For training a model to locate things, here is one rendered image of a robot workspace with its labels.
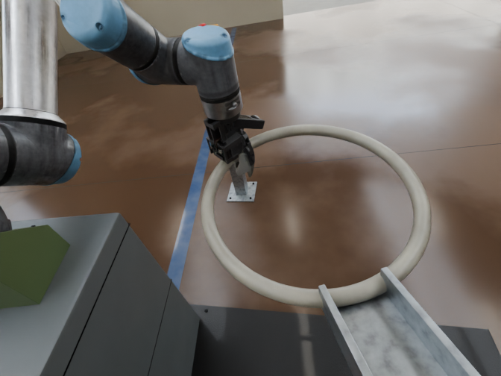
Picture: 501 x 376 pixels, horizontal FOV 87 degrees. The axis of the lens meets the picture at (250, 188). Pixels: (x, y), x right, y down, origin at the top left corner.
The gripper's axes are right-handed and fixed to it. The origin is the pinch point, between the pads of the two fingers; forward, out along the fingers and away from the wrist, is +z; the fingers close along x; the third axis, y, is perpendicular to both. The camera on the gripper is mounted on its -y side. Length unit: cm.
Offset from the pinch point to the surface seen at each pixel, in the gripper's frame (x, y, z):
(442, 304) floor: 66, -49, 87
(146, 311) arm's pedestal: -4, 47, 32
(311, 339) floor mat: 32, 6, 85
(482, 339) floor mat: 82, -44, 84
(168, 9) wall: -524, -258, 81
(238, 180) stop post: -63, -35, 78
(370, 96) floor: -62, -211, 101
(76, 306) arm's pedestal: 1, 52, 2
